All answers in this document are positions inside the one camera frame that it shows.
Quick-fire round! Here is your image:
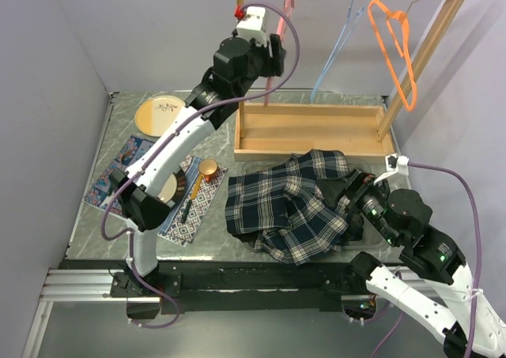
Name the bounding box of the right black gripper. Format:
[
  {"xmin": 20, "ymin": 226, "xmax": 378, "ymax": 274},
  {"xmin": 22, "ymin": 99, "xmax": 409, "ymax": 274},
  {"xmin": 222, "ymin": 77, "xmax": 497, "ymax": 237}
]
[{"xmin": 313, "ymin": 164, "xmax": 399, "ymax": 243}]

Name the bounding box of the navy beige plaid skirt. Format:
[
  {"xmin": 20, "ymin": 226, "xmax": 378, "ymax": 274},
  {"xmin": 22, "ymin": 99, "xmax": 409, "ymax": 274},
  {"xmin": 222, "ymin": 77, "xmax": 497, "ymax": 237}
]
[{"xmin": 225, "ymin": 149, "xmax": 349, "ymax": 266}]

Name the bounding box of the pink hanger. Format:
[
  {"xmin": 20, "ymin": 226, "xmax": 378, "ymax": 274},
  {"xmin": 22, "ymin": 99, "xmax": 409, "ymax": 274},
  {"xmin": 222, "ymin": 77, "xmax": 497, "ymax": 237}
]
[{"xmin": 266, "ymin": 0, "xmax": 295, "ymax": 90}]

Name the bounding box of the light blue wire hanger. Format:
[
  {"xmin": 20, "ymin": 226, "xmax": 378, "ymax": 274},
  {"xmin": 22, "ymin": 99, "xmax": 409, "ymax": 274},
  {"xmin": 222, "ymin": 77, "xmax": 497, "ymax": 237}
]
[{"xmin": 309, "ymin": 0, "xmax": 364, "ymax": 102}]

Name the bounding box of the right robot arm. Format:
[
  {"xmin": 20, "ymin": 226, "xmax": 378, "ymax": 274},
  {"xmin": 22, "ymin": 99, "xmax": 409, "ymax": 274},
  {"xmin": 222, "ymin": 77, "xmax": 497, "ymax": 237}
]
[{"xmin": 317, "ymin": 169, "xmax": 505, "ymax": 357}]

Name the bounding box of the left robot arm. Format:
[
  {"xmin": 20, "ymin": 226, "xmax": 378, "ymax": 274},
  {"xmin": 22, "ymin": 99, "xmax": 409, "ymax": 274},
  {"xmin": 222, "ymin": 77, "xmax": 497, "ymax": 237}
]
[{"xmin": 110, "ymin": 34, "xmax": 286, "ymax": 296}]

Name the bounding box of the clear plastic bin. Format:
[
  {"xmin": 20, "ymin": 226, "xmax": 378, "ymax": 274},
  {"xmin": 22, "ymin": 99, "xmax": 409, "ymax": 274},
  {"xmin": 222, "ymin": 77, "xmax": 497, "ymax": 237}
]
[{"xmin": 240, "ymin": 156, "xmax": 385, "ymax": 251}]

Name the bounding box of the wooden clothes rack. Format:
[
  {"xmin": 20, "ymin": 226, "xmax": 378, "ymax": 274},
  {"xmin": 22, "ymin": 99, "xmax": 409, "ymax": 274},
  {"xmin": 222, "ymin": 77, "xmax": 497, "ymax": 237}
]
[{"xmin": 234, "ymin": 0, "xmax": 465, "ymax": 160}]

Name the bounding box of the beige round plate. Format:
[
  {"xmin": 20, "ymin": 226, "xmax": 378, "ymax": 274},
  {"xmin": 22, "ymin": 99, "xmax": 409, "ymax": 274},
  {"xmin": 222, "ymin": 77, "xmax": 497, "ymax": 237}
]
[{"xmin": 134, "ymin": 95, "xmax": 184, "ymax": 138}]

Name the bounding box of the dark green pen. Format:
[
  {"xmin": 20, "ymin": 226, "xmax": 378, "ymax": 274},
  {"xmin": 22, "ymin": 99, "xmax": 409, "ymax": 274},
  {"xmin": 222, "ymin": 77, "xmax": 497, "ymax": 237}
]
[{"xmin": 180, "ymin": 200, "xmax": 192, "ymax": 224}]

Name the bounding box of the blue patterned placemat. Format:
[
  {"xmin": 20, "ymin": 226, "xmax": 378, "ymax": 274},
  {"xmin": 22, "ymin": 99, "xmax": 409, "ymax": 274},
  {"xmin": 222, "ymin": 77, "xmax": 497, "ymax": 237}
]
[{"xmin": 84, "ymin": 135, "xmax": 227, "ymax": 247}]

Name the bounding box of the black rimmed plate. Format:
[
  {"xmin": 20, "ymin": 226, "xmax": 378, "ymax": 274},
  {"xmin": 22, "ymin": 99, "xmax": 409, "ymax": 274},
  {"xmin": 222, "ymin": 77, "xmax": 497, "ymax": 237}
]
[{"xmin": 158, "ymin": 167, "xmax": 187, "ymax": 209}]

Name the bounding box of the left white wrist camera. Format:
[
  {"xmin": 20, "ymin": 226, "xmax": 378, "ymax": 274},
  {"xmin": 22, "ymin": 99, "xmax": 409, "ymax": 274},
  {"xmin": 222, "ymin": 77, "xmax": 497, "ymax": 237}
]
[{"xmin": 233, "ymin": 6, "xmax": 270, "ymax": 47}]

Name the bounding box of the copper cup with handle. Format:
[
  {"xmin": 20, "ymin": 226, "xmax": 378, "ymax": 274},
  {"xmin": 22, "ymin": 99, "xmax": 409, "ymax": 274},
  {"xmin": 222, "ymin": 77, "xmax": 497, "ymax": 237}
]
[{"xmin": 190, "ymin": 159, "xmax": 218, "ymax": 201}]

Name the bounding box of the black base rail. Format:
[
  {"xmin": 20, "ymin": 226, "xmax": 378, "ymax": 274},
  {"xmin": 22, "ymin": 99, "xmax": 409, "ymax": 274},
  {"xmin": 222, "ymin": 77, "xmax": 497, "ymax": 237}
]
[{"xmin": 110, "ymin": 262, "xmax": 388, "ymax": 322}]

